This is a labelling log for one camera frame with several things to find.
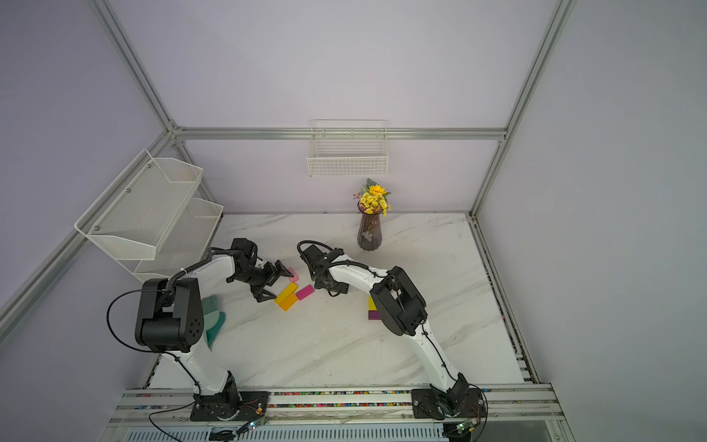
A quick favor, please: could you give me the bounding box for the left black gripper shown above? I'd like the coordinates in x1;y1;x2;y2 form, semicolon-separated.
232;260;293;303

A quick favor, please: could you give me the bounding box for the magenta block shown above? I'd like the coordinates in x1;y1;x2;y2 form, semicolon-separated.
296;285;315;300

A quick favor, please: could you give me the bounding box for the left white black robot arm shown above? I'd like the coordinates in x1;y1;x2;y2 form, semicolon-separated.
134;239;295;403

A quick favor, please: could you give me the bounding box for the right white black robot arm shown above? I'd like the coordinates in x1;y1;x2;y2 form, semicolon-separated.
296;239;469;418

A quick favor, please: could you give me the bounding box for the pink block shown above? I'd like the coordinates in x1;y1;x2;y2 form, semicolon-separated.
287;267;299;283

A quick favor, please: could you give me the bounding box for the yellow flat block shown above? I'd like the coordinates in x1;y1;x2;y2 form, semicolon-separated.
275;283;298;306

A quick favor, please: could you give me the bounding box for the orange block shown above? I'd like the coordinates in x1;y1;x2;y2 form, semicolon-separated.
279;294;298;311

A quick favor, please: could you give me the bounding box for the dark glass vase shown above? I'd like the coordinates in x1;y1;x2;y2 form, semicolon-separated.
357;206;383;252

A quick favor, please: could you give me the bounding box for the green dustpan brush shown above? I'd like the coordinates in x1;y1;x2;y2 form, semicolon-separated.
202;295;226;348

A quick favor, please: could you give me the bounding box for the yellow flower bouquet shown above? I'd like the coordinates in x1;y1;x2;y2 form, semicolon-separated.
353;179;390;217

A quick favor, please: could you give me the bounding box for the lower white mesh shelf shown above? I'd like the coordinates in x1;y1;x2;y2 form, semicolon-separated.
133;198;223;283

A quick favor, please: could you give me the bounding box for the white mesh shelf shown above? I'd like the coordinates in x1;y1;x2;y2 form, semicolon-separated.
133;198;223;283
75;150;203;261

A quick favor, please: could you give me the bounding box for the upper white mesh shelf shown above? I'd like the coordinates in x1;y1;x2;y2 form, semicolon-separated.
75;150;203;261

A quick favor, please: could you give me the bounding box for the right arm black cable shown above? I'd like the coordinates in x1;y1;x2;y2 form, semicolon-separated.
296;239;490;442

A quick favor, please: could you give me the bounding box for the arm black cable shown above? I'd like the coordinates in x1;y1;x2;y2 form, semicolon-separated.
296;239;490;442
106;248;244;442

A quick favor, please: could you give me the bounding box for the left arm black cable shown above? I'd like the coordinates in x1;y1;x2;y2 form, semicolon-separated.
106;248;244;442

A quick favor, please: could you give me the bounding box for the white wire wall basket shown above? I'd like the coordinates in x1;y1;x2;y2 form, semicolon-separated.
307;119;390;178

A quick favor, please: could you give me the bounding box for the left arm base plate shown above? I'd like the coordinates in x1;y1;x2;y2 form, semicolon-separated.
190;390;270;422

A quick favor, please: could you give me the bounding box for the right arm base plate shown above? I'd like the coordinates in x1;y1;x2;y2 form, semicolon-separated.
411;388;487;420

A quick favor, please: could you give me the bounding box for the aluminium front rail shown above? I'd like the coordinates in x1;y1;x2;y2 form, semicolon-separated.
108;384;566;427

